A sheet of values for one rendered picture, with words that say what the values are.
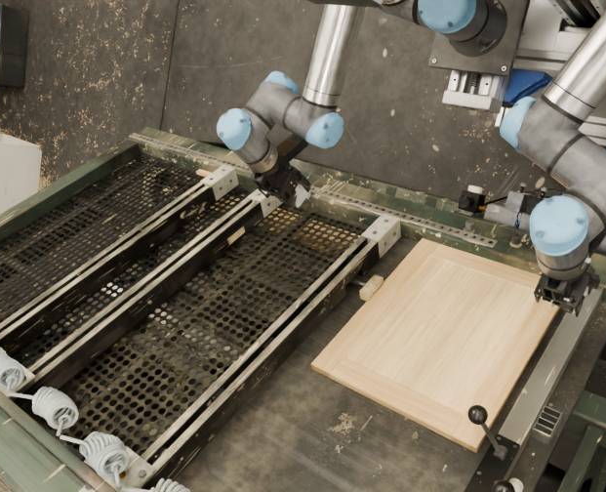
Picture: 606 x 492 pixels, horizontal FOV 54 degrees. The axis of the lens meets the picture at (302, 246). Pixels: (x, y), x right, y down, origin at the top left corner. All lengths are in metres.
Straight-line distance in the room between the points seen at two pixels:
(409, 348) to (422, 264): 0.32
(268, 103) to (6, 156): 3.82
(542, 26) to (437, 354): 0.87
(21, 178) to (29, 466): 3.76
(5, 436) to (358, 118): 2.13
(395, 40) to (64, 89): 2.72
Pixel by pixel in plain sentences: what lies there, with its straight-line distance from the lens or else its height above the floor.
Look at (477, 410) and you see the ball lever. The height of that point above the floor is 1.45.
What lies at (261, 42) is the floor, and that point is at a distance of 3.44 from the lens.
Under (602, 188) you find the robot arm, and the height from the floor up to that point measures 1.63.
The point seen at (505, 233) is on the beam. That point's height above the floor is 0.83.
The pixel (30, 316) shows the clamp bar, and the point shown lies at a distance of 1.87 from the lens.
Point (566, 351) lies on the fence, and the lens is 1.50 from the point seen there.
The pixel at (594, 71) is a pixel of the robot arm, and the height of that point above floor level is 1.63.
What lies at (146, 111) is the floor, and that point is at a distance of 4.06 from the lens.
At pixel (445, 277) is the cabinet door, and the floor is 0.99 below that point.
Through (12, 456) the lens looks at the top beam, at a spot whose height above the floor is 1.91.
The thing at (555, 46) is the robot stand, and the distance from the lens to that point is 1.69.
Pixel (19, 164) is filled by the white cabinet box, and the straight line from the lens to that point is 5.00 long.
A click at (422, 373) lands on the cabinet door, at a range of 1.46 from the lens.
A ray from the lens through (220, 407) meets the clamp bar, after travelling 1.40.
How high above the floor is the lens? 2.54
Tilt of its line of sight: 54 degrees down
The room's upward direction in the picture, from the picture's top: 95 degrees counter-clockwise
